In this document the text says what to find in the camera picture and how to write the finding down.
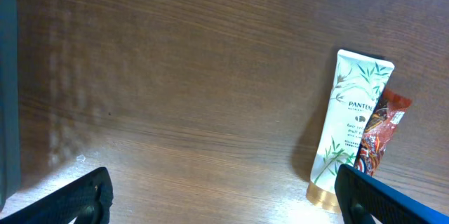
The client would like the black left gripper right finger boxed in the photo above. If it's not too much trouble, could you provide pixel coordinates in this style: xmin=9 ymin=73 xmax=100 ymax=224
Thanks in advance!
xmin=335 ymin=164 xmax=448 ymax=224

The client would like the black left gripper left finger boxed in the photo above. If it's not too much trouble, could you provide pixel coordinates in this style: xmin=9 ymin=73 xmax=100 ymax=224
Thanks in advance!
xmin=1 ymin=167 xmax=114 ymax=224

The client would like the orange snack packet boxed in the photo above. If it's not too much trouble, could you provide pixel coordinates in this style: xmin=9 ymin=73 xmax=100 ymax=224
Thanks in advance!
xmin=354 ymin=89 xmax=412 ymax=176

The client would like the white Pantene cream tube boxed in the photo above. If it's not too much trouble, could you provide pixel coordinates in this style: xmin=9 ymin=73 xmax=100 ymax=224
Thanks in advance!
xmin=306 ymin=49 xmax=395 ymax=213

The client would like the grey plastic mesh basket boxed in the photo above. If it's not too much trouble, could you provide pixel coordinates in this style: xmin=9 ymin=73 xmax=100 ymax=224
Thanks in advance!
xmin=1 ymin=0 xmax=21 ymax=207

